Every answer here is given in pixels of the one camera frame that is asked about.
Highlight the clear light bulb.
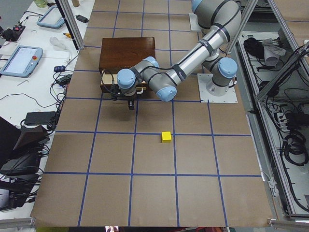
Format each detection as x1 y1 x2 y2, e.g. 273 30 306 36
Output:
49 37 68 50

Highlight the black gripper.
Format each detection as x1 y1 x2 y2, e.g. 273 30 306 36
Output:
110 84 137 110

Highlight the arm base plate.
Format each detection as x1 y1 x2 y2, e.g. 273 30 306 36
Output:
189 13 204 32
197 73 238 103

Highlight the light wood drawer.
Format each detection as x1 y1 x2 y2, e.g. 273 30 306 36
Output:
100 70 149 93

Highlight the dark wooden drawer cabinet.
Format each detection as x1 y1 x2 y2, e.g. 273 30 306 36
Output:
98 37 159 93

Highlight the far teach pendant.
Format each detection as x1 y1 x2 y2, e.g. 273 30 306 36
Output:
37 6 65 29

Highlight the teach pendant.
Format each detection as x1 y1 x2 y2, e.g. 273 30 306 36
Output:
37 6 65 29
0 45 43 78

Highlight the black power adapter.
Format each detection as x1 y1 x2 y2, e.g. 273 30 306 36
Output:
76 14 89 23

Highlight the near teach pendant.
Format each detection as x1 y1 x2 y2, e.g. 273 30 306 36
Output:
0 45 43 78

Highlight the yellow block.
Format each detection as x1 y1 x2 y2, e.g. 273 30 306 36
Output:
161 131 172 143

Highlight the aluminium frame post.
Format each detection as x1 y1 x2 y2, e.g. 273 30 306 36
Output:
55 0 84 51

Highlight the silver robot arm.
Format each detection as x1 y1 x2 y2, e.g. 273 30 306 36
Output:
110 0 241 109

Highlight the black laptop brick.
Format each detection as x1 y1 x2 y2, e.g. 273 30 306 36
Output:
24 111 56 126

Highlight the brass cylinder tool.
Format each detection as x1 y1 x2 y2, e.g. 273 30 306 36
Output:
63 33 72 39

